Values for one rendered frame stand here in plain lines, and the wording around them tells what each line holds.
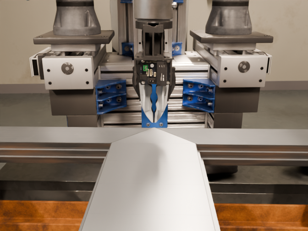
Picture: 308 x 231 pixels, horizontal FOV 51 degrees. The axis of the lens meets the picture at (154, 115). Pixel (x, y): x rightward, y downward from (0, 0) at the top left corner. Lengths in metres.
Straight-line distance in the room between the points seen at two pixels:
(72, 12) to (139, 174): 0.62
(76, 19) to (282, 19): 3.61
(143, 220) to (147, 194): 0.06
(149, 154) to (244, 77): 0.44
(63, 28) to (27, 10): 3.22
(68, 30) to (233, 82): 0.51
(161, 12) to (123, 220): 0.36
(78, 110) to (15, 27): 3.38
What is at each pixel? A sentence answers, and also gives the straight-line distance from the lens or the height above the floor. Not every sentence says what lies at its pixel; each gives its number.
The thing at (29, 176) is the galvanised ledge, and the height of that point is 0.68.
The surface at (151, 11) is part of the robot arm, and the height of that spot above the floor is 1.13.
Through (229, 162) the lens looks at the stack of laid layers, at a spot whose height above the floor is 0.82.
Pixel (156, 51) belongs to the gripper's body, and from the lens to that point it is 0.63.
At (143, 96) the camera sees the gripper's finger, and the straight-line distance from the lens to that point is 0.66.
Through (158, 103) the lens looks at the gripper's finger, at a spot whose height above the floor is 0.94.
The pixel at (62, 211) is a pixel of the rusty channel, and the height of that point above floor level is 0.70.
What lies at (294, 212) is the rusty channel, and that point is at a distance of 0.80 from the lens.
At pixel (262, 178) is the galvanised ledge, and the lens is 0.96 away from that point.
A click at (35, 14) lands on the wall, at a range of 4.25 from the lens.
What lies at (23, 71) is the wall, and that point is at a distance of 4.40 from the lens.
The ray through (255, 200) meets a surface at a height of 0.63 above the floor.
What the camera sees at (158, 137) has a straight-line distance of 0.73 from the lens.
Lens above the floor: 1.15
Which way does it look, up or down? 20 degrees down
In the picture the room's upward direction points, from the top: straight up
